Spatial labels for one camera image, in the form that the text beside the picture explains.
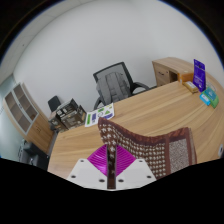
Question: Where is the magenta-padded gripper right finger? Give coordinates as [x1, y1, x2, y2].
[115, 146, 157, 190]

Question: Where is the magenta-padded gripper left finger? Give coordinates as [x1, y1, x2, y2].
[66, 144, 109, 190]

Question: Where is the brown patterned towel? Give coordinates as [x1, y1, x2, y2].
[97, 117, 198, 190]

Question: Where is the printed white paper sheet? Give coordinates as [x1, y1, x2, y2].
[84, 102, 115, 128]

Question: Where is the brown cardboard box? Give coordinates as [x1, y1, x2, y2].
[49, 111, 66, 133]

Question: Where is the black equipment beside table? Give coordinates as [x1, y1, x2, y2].
[18, 139, 51, 169]

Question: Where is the wooden glass-door cabinet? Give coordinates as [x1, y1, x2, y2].
[2, 82, 54, 155]

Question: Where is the small black visitor chair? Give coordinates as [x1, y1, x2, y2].
[47, 95, 63, 113]

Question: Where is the grey backpack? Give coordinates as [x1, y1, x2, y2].
[96, 71, 132, 103]

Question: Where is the black mesh office chair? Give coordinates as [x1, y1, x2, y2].
[92, 61, 151, 111]

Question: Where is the teal small box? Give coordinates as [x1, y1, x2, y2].
[199, 91, 212, 107]

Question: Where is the small yellow box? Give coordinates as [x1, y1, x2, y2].
[183, 80, 200, 94]

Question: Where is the low wooden sideboard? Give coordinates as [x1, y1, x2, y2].
[152, 56, 196, 88]

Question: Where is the orange box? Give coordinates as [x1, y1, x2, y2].
[177, 72, 195, 84]

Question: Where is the green small box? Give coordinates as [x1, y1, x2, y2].
[203, 87, 220, 109]

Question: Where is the purple upright box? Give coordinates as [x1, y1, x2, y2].
[192, 58, 207, 93]

